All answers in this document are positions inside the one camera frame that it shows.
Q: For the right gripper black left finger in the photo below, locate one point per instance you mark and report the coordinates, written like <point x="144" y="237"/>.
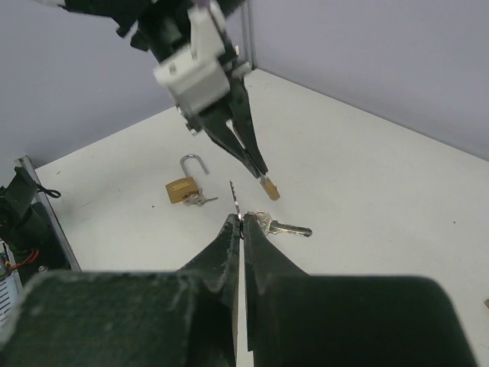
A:
<point x="187" y="317"/>

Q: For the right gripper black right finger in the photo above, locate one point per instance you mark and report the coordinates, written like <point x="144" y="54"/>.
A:
<point x="299" y="319"/>

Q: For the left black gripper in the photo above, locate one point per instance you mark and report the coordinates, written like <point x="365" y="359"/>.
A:
<point x="228" y="121"/>

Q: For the silver key set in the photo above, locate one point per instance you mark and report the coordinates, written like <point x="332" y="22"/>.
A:
<point x="267" y="224"/>
<point x="197" y="200"/>

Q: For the large brass padlock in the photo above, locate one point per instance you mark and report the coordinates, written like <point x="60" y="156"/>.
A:
<point x="184" y="188"/>

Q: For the small brass padlock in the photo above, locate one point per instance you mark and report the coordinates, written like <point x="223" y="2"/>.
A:
<point x="270" y="188"/>

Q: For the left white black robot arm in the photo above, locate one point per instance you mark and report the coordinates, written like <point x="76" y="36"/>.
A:
<point x="159" y="27"/>

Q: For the aluminium front rail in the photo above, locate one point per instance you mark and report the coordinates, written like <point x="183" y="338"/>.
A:
<point x="41" y="197"/>

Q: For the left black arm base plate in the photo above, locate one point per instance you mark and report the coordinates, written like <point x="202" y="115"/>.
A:
<point x="27" y="230"/>

